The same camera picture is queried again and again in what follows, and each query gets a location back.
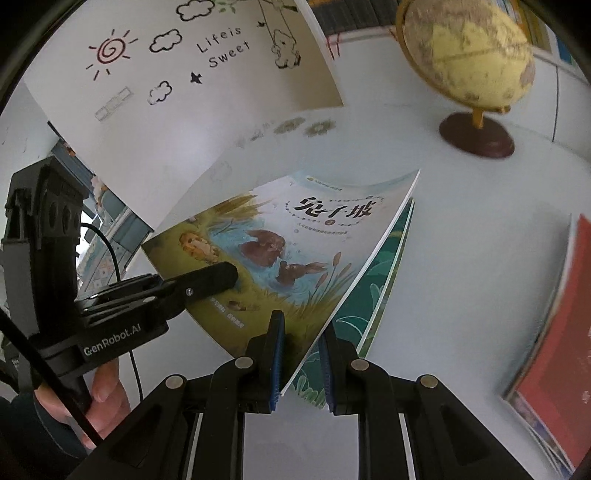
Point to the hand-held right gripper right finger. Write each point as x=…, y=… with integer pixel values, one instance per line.
x=328, y=369

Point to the row of dark spine books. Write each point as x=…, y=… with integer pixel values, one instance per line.
x=351, y=16

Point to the rabbit pond cover book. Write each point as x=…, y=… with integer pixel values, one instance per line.
x=277, y=258

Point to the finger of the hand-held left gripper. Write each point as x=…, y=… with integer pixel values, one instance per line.
x=203, y=281

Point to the person's left forearm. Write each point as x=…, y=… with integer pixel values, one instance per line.
x=32, y=443

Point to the pile of thin books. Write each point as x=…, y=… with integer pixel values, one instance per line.
x=540, y=438

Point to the yellow desk globe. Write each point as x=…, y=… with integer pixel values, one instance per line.
x=466, y=60

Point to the red cartoon cover book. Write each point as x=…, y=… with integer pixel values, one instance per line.
x=558, y=360

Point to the white bookshelf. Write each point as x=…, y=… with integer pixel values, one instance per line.
x=568, y=101

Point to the row of yellow spine books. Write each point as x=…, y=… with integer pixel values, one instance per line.
x=545, y=27

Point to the person's left hand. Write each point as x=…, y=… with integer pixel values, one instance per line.
x=108, y=392

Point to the teal flower cover book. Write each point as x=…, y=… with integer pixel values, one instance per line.
x=378, y=290

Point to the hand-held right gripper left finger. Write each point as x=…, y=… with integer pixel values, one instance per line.
x=277, y=364

